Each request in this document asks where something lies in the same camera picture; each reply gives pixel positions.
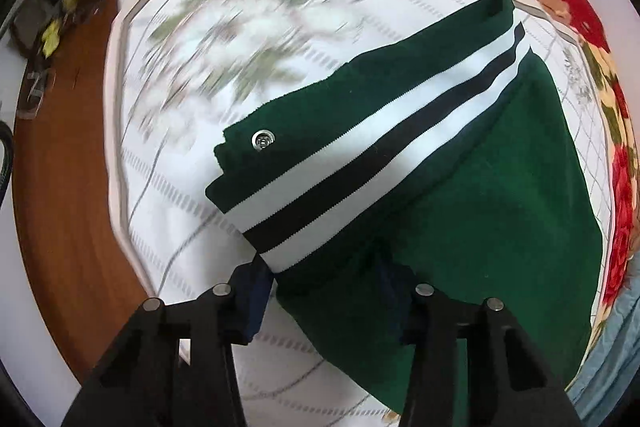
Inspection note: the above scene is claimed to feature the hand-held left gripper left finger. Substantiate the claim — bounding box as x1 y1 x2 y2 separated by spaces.
60 263 276 427

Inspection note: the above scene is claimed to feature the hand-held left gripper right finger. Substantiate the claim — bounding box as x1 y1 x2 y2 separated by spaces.
370 257 583 427

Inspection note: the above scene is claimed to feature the green varsity jacket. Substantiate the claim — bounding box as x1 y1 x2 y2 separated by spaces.
205 0 608 419

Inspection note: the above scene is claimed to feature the blue duvet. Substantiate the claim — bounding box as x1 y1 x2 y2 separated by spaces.
565 252 640 414

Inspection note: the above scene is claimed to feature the white floral quilted mat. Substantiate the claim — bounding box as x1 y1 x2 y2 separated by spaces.
102 0 617 427

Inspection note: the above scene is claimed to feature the clear plastic storage box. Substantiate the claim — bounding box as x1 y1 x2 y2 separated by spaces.
12 0 102 118

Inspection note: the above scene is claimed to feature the black cable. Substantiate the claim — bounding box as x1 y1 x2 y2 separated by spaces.
0 121 14 208

